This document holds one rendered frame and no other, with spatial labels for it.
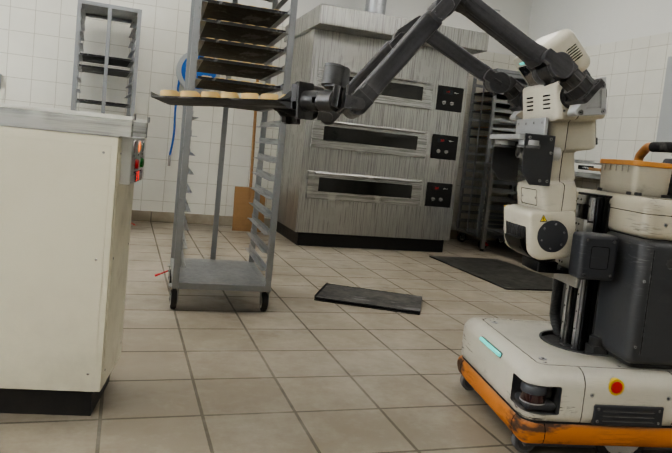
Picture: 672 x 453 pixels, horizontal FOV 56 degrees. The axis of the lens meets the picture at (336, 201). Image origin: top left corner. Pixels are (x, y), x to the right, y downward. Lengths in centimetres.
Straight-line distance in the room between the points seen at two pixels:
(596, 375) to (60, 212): 165
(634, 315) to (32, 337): 179
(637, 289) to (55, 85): 521
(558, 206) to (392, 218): 369
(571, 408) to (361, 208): 379
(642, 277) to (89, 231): 165
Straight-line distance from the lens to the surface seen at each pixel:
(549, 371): 206
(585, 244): 211
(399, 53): 179
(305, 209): 545
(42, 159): 196
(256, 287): 321
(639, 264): 215
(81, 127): 194
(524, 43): 197
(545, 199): 214
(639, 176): 229
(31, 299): 202
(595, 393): 213
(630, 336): 219
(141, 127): 221
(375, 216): 567
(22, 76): 629
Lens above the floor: 87
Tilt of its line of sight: 5 degrees down
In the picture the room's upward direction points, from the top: 6 degrees clockwise
